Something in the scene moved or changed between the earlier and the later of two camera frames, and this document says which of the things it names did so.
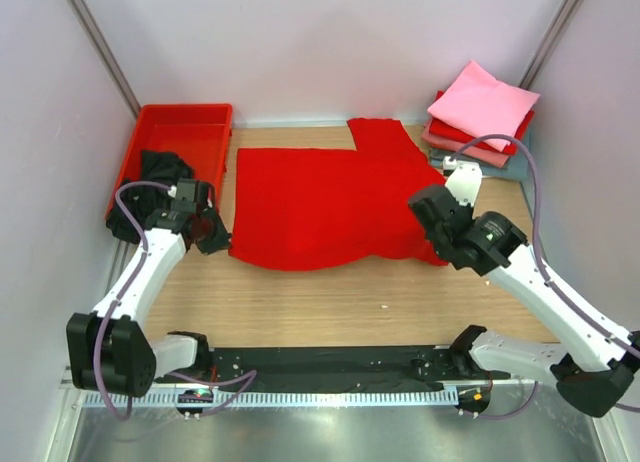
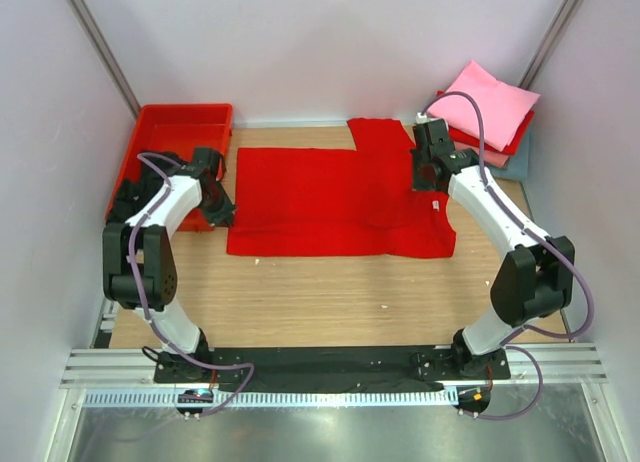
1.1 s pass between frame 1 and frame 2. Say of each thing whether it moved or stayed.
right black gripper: moved
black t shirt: stayed
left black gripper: moved
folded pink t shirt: stayed
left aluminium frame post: stayed
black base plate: stayed
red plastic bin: stayed
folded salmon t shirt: stayed
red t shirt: moved
